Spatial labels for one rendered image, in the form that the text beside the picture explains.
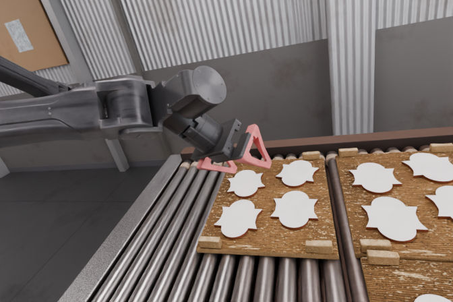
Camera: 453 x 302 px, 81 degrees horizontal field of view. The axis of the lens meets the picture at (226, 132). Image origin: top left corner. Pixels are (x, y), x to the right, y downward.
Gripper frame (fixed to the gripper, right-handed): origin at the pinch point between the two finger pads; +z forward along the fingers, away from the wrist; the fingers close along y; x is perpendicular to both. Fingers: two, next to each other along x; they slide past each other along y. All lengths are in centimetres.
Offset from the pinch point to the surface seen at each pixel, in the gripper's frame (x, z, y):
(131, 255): -21.8, 3.8, -44.5
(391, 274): -5.7, 34.9, 9.6
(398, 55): 169, 117, -31
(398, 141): 43, 56, 0
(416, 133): 48, 59, 4
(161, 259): -19.7, 8.9, -36.1
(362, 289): -10.3, 32.5, 5.4
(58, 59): 112, -85, -268
